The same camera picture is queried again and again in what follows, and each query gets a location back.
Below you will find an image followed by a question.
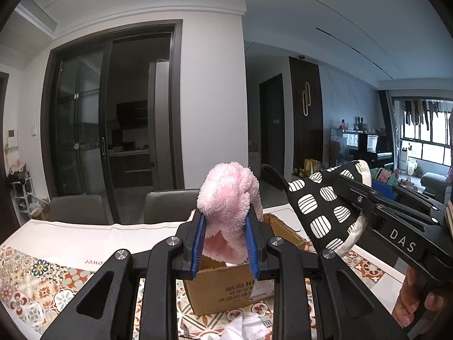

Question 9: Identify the dark sliding glass door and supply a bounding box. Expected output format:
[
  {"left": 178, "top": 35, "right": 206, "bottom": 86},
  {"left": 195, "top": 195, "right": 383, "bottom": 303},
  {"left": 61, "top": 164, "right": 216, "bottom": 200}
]
[{"left": 41, "top": 19, "right": 184, "bottom": 225}]

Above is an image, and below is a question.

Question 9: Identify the white intercom panel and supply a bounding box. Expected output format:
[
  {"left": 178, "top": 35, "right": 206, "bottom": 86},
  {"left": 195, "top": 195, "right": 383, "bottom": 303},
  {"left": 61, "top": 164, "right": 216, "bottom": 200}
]
[{"left": 7, "top": 129, "right": 18, "bottom": 148}]

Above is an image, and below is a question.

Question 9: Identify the black white patterned mitt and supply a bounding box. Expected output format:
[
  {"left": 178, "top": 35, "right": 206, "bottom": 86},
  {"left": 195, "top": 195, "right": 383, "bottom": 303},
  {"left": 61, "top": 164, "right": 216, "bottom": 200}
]
[{"left": 282, "top": 160, "right": 372, "bottom": 257}]

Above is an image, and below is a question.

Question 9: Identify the brown cardboard box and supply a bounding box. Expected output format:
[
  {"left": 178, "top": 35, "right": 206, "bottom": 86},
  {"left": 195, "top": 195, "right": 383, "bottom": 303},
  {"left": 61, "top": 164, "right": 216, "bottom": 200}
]
[{"left": 183, "top": 212, "right": 316, "bottom": 316}]

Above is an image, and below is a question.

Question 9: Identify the grey chair back centre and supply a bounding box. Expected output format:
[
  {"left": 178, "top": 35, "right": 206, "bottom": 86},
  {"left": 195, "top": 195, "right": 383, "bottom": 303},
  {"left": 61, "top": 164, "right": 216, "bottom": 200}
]
[{"left": 144, "top": 189, "right": 200, "bottom": 224}]

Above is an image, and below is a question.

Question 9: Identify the black piano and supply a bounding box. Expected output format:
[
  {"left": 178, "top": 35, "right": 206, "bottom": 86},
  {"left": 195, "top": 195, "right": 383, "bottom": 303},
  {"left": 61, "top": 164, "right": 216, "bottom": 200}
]
[{"left": 349, "top": 133, "right": 393, "bottom": 168}]

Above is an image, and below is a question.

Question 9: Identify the grey sofa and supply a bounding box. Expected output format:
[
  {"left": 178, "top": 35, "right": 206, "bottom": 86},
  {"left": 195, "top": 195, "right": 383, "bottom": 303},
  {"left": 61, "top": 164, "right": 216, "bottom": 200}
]
[{"left": 421, "top": 172, "right": 452, "bottom": 204}]

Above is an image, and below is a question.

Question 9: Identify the white shelf rack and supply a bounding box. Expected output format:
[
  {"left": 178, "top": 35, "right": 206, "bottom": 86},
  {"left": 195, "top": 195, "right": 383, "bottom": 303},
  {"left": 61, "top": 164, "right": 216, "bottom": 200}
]
[{"left": 8, "top": 161, "right": 48, "bottom": 224}]

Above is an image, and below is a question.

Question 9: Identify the grey chair back left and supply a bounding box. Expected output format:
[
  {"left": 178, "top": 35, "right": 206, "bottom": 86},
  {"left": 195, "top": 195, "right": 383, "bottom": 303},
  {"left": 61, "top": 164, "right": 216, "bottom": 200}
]
[{"left": 43, "top": 194, "right": 110, "bottom": 225}]

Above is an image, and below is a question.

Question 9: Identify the gold wall ornament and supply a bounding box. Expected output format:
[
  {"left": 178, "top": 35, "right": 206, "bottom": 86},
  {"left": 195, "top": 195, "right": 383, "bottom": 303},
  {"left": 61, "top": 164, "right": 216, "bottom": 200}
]
[{"left": 302, "top": 81, "right": 311, "bottom": 117}]

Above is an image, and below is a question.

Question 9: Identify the right hand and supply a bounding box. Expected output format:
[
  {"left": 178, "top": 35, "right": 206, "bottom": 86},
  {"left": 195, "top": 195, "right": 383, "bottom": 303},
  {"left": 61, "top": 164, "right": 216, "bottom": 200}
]
[{"left": 392, "top": 266, "right": 452, "bottom": 328}]

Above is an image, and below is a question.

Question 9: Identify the pink fluffy towel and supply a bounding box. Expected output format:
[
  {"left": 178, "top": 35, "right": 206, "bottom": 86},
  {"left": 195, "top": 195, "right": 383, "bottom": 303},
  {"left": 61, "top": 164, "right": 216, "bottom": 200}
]
[{"left": 196, "top": 162, "right": 263, "bottom": 265}]

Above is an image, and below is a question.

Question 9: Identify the patterned tablecloth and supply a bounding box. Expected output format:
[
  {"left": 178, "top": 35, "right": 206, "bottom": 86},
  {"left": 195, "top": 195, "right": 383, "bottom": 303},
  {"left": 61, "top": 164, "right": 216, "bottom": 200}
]
[{"left": 0, "top": 203, "right": 413, "bottom": 340}]

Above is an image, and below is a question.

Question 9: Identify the grey chair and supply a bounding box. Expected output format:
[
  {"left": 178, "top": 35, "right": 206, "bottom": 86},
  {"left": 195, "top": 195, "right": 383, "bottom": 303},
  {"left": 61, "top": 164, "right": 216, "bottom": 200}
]
[
  {"left": 144, "top": 189, "right": 200, "bottom": 224},
  {"left": 43, "top": 194, "right": 110, "bottom": 225}
]

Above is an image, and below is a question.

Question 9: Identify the white cleaning cloth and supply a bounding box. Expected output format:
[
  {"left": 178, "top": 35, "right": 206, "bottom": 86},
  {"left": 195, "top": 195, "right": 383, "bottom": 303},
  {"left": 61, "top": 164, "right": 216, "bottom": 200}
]
[{"left": 220, "top": 312, "right": 272, "bottom": 340}]

